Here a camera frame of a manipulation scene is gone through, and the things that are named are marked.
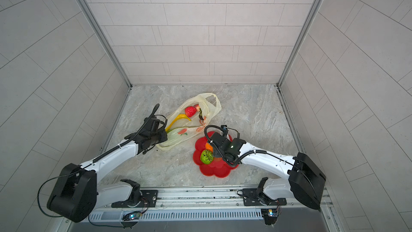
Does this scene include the toy strawberry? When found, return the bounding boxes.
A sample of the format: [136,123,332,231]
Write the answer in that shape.
[194,104,201,112]

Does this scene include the green purple toy grapes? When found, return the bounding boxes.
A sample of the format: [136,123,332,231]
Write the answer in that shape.
[199,109,204,121]

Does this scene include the orange toy fruit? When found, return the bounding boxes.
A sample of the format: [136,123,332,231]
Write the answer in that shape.
[205,143,214,152]

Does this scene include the red flower-shaped plate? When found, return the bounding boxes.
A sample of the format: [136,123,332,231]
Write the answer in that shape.
[193,136,236,178]

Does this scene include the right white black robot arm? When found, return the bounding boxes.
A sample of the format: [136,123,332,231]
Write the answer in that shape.
[204,125,326,211]

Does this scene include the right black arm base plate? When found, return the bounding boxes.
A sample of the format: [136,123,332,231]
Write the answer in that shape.
[237,189,287,206]

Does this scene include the left small circuit board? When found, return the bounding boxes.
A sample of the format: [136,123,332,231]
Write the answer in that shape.
[122,211,142,222]

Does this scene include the left aluminium corner post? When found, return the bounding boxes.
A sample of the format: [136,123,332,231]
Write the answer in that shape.
[76,0,133,89]

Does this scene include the right small circuit board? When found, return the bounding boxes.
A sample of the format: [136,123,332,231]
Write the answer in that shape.
[261,209,279,226]

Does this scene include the green toy apple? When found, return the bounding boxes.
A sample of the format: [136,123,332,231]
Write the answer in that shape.
[200,149,214,165]

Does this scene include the translucent yellowish plastic bag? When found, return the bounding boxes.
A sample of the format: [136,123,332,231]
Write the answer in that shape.
[157,93,222,151]

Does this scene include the aluminium mounting rail frame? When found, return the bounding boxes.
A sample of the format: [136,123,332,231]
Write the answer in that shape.
[81,186,320,228]

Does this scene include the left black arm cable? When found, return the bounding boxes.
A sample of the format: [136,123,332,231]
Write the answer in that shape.
[36,170,129,229]

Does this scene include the aluminium corner post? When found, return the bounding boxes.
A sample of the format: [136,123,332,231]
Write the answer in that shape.
[277,0,323,88]
[76,0,133,89]

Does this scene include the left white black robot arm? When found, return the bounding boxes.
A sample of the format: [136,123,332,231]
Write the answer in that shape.
[47,104,167,222]

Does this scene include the small circuit board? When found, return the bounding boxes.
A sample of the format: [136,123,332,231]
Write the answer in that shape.
[261,209,279,226]
[122,211,142,222]

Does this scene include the yellow toy banana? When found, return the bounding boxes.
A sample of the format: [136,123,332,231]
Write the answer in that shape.
[165,114,192,133]

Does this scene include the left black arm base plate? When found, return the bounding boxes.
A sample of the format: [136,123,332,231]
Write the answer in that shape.
[111,190,158,208]

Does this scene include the right aluminium corner post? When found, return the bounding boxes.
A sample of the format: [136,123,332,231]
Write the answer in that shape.
[277,0,323,88]

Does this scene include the red toy fruit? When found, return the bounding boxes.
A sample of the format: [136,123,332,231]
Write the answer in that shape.
[185,106,197,118]

